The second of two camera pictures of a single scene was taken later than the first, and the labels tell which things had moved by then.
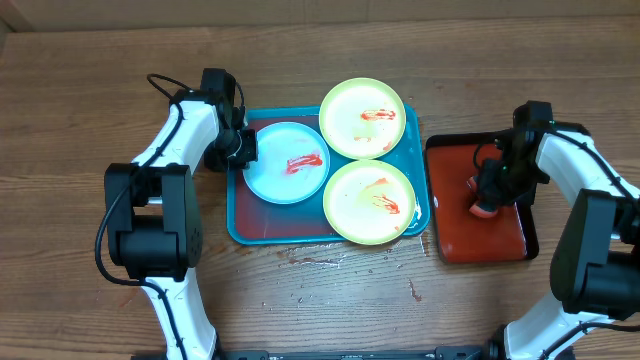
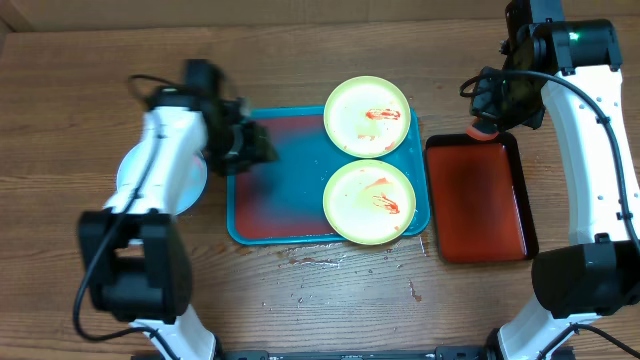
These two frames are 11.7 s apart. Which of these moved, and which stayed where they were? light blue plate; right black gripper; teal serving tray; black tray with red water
Moved: light blue plate; right black gripper
Stayed: teal serving tray; black tray with red water
